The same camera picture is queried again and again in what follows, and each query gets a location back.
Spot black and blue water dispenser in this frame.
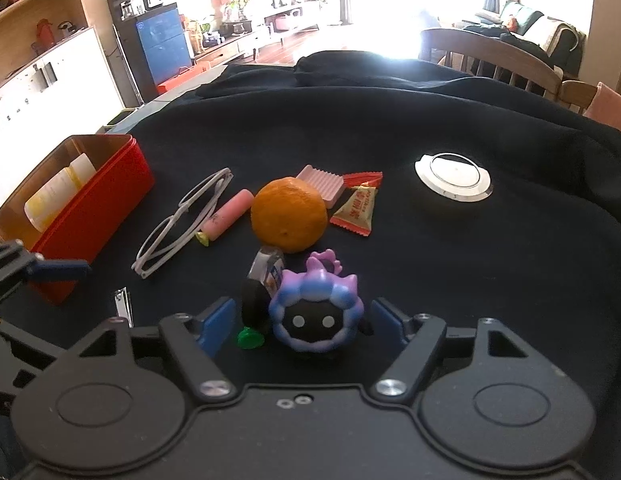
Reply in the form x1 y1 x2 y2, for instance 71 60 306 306
105 0 194 103

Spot purple toy figure black face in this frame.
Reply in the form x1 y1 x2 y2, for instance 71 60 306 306
267 249 374 358

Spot low television cabinet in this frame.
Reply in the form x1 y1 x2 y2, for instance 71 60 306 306
195 2 324 68

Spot pink tube with green tip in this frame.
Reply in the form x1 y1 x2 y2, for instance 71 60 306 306
196 189 254 247

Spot orange gift box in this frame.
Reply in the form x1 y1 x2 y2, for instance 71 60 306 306
157 60 214 95

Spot round chrome disc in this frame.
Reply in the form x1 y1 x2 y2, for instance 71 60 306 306
415 152 493 204

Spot black round object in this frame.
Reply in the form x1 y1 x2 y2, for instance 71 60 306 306
240 280 272 333

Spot green cap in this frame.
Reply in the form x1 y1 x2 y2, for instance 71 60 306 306
237 326 264 350

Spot orange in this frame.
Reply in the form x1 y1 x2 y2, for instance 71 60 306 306
250 176 328 254

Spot pink cloth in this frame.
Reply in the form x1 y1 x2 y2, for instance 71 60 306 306
585 81 621 138

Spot white cabinet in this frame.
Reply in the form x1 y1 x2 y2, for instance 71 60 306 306
0 25 126 171

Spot red tin box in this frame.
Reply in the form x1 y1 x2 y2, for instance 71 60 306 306
0 134 156 307

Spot red candy packet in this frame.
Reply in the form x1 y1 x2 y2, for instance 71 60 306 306
342 171 384 190
330 186 381 237

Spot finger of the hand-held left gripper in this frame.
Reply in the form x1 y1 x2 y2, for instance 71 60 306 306
0 312 66 402
0 240 92 307

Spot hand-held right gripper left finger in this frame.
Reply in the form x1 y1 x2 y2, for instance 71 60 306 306
65 296 237 403

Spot green sofa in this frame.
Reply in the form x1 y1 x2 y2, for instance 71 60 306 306
463 0 586 76

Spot white frame glasses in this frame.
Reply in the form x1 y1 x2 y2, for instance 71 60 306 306
132 167 235 279

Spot wooden spindle chair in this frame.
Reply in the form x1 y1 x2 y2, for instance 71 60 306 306
419 27 565 103

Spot dark navy cloth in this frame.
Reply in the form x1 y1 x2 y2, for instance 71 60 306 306
75 50 621 480

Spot silver nail clipper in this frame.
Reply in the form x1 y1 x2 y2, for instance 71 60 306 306
112 287 134 323

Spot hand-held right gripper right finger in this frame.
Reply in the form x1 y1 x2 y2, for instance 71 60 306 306
369 297 541 403

